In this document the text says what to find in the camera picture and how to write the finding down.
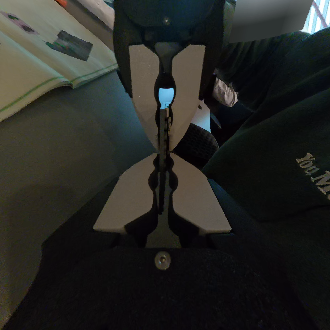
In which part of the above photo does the bright window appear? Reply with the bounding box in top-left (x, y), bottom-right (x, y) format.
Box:
top-left (300, 0), bottom-right (330, 35)

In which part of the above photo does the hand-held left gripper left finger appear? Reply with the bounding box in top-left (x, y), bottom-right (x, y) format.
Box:
top-left (93, 153), bottom-right (161, 233)

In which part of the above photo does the person's right hand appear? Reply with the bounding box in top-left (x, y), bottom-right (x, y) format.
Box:
top-left (212, 77), bottom-right (238, 108)

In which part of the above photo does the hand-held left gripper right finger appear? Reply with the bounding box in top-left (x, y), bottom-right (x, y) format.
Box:
top-left (170, 153), bottom-right (232, 237)

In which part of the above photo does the brick instruction booklet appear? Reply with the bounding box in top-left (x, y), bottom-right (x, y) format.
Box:
top-left (0, 0), bottom-right (119, 123)

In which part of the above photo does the grey brick baseplate assembly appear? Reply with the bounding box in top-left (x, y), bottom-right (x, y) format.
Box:
top-left (158, 103), bottom-right (173, 215)

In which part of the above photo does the person's right forearm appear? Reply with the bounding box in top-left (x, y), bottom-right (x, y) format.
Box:
top-left (217, 30), bottom-right (330, 114)

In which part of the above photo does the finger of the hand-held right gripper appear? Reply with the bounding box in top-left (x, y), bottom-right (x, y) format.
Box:
top-left (128, 45), bottom-right (162, 152)
top-left (171, 45), bottom-right (206, 152)

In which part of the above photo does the grey desk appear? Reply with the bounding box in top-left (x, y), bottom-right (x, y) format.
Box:
top-left (0, 68), bottom-right (165, 323)

